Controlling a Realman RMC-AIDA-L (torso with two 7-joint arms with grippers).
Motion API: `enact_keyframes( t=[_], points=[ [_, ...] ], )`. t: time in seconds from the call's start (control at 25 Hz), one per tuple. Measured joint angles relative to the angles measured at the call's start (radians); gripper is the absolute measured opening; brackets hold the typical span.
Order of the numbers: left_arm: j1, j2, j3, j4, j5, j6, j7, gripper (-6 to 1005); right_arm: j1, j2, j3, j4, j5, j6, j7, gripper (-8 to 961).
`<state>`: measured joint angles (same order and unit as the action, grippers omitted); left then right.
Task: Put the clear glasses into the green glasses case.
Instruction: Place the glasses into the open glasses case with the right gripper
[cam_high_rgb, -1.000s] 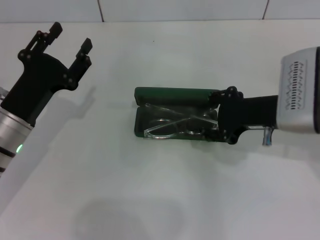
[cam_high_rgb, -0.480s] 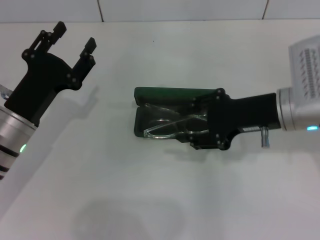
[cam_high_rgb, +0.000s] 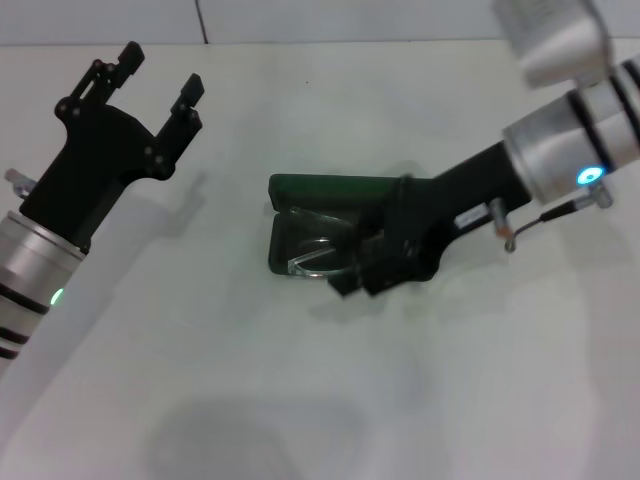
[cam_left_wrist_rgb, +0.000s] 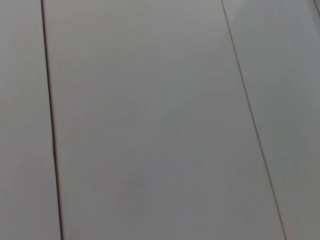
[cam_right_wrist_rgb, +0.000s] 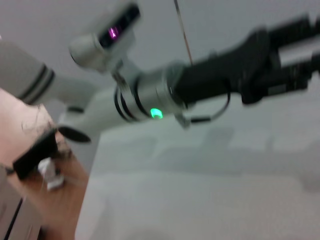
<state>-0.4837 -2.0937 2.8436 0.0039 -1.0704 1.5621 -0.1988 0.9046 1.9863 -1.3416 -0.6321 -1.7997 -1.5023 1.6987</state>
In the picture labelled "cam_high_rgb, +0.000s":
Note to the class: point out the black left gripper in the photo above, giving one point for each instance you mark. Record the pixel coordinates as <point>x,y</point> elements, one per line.
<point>95,160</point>

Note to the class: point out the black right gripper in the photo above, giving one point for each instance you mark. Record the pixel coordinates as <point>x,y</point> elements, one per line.
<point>450,200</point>

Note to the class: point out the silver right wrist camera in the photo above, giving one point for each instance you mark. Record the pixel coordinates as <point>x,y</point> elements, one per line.
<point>555,40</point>

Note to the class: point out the silver left connector plug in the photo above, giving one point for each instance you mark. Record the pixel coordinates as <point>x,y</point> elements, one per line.
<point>17,182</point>

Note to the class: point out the silver connector plug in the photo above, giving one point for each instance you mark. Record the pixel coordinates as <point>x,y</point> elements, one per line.
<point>17,182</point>
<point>500,220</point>

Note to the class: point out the green glasses case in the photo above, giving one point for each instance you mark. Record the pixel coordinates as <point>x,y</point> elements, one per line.
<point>325,192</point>

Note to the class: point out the silver right connector plug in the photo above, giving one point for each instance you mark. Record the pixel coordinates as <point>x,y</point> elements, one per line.
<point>500,220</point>

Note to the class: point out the clear plastic glasses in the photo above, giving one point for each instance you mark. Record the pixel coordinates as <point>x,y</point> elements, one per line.
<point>320,235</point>

